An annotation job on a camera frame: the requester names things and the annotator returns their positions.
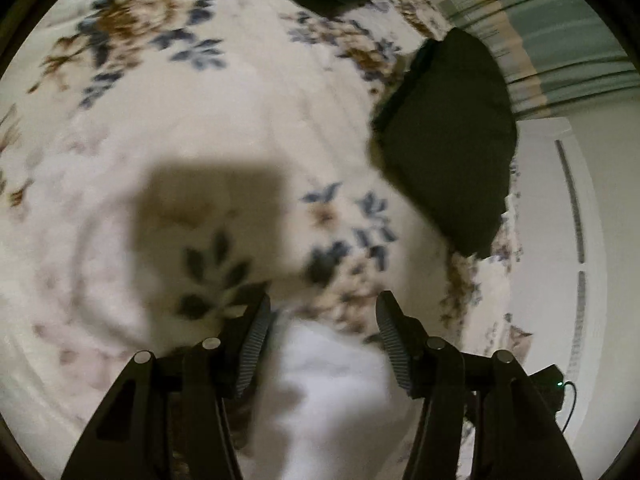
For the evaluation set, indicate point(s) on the white t-shirt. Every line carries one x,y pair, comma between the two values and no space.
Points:
325,405

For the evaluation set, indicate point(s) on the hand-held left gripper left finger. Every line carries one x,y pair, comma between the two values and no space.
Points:
252,346

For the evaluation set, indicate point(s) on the black folded garment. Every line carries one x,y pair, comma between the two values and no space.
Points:
450,140

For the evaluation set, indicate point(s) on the grey-green striped curtain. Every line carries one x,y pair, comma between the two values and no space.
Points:
550,40

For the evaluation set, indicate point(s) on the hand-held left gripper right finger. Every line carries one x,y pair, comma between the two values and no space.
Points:
396,347

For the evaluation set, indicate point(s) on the floral bed blanket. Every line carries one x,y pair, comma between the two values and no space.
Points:
200,125

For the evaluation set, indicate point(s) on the white headboard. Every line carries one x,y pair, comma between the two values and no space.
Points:
545,270

